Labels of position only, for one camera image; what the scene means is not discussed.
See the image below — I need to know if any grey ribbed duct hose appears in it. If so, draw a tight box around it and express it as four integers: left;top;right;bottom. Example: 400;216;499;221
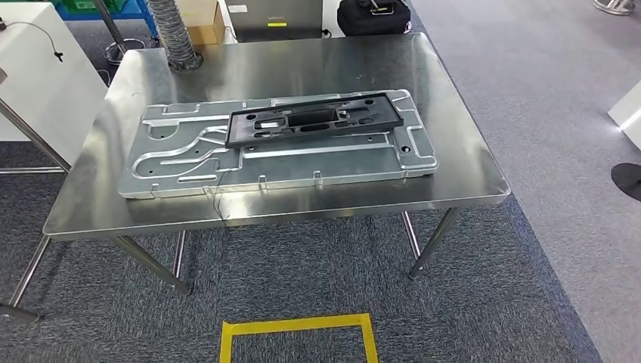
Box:
146;0;204;73

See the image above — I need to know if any stainless steel table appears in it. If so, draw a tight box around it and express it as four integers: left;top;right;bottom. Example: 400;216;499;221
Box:
0;67;72;175

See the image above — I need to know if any thin black wire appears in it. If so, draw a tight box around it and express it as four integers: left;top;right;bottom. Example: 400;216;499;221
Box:
209;169;232;222

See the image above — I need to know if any yellow floor tape marking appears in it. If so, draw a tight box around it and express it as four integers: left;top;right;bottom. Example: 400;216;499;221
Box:
218;313;380;363

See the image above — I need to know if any black cable with plug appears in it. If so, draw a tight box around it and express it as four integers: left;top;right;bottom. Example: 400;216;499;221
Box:
0;19;65;64

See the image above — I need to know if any black round stand base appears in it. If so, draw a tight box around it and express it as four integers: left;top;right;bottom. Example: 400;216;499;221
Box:
611;163;641;203

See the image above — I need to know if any cardboard box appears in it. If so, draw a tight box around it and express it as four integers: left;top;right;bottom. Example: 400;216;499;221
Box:
175;0;226;46

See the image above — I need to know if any blue metal stand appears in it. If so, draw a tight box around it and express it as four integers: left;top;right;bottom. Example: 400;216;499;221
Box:
52;0;159;39

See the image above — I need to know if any grey computer case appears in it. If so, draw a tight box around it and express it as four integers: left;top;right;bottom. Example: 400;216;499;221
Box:
224;0;327;44

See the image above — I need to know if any stainless steel workbench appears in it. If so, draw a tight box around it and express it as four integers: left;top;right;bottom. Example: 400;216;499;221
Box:
0;32;512;323

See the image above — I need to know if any steel pole stand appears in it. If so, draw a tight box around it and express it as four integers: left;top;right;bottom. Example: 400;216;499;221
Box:
91;0;147;67

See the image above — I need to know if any black bag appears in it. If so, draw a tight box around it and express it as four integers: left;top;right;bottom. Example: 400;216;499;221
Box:
336;0;413;37

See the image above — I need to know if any chrome stool base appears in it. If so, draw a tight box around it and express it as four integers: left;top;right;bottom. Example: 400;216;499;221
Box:
593;0;638;16

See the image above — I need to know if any stamped metal plate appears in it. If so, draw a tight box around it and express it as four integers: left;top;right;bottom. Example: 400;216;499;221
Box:
117;88;440;200

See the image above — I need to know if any white cabinet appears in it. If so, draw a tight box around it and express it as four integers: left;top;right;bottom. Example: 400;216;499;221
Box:
0;2;109;166

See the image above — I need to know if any black plastic plate frame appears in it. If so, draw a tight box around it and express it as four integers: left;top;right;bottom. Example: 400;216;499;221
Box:
224;92;404;149

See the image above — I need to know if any green plastic crate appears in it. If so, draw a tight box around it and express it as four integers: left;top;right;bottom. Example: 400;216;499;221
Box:
60;0;124;15

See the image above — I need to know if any white box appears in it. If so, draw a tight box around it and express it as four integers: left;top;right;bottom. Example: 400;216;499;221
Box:
608;79;641;151

